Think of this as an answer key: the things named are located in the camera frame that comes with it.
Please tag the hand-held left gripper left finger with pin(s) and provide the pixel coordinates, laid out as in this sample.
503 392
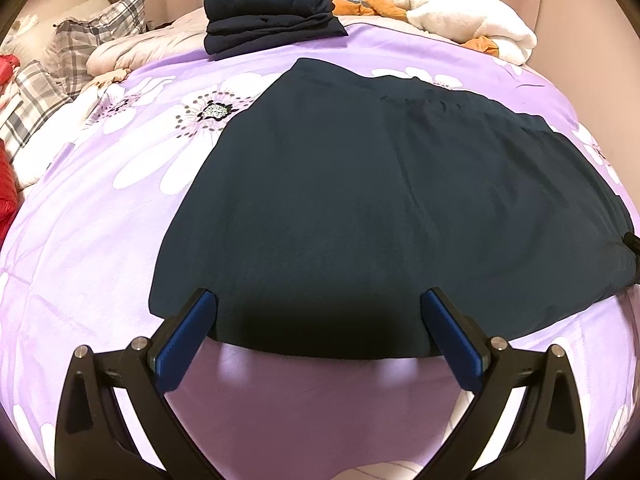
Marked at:
185 340

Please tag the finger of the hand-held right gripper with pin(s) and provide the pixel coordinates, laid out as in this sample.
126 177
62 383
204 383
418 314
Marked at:
633 242

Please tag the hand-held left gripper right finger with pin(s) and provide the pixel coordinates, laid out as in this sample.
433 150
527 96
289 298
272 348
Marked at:
452 340

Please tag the navy blue sweatshirt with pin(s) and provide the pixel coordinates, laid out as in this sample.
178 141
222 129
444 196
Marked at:
380 200

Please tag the folded navy clothes stack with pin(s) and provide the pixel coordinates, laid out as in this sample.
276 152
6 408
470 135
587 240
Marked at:
270 10

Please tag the purple floral bedsheet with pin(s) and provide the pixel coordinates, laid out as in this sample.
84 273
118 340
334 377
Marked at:
90 240

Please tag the large red down jacket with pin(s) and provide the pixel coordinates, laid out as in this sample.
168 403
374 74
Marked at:
7 195

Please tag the white folded garment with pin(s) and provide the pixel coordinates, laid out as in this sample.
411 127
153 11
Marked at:
32 115

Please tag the peach cloth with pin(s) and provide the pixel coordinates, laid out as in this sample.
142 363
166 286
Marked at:
107 79

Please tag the white plush garment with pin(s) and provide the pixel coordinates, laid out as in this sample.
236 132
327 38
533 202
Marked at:
470 15

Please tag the grey-beige quilt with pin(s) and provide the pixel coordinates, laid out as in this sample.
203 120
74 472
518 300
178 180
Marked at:
145 45

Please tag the ruffled grey plaid pillow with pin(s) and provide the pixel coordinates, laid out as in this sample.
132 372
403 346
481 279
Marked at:
95 35

